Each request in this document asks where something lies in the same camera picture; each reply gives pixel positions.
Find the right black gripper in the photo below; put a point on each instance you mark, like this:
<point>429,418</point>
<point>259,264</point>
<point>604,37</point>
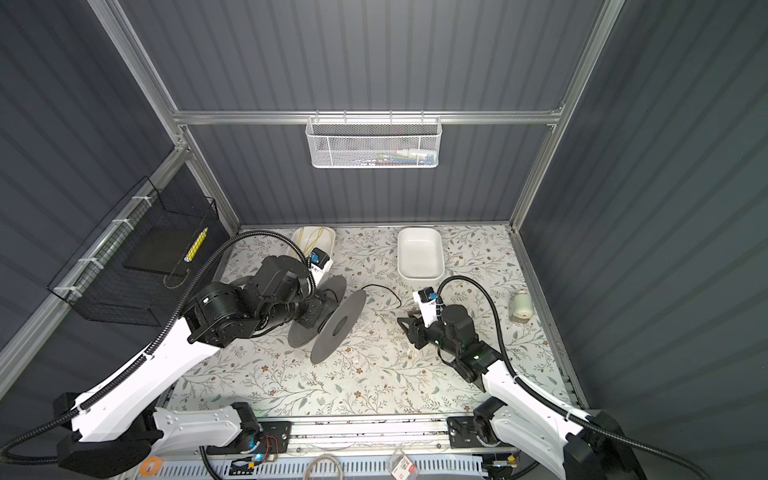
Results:
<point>417,333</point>

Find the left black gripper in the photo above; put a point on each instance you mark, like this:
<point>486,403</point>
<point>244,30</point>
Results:
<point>317,301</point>

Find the black cable spool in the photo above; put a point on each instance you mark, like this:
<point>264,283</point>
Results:
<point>339,325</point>

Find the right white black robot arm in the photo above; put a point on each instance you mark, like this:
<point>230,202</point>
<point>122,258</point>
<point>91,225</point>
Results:
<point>569,442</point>

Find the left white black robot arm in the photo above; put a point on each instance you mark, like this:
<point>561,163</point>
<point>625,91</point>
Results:
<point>93,435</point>

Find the left white tray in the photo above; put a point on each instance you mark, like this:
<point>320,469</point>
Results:
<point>327,242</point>

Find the white tray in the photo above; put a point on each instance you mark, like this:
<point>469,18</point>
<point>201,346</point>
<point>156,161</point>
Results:
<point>327,242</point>
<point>420,257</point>

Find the yellow rubber bands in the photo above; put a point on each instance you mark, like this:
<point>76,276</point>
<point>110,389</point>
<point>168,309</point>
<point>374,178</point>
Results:
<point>308,238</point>

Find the right white tray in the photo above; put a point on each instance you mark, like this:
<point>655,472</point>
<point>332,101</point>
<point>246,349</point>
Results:
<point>420,257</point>

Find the small plastic packet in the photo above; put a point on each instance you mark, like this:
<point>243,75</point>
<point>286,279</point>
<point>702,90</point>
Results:
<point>401,467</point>

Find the orange tape roll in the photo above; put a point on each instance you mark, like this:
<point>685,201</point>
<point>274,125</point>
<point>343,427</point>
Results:
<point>150,467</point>

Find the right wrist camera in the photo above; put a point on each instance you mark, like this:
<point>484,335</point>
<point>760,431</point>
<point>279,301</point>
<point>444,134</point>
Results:
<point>426,300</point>

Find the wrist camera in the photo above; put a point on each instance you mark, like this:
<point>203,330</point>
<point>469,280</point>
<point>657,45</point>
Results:
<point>426,300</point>
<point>320,264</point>

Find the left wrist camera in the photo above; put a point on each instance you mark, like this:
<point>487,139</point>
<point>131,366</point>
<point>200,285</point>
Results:
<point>320,264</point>

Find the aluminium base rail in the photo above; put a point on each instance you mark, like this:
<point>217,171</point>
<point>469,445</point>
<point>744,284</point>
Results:
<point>421,433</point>

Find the white wire mesh basket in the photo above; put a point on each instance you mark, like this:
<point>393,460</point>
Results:
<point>374,142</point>

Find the black wire basket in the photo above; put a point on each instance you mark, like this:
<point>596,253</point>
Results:
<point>133,272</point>

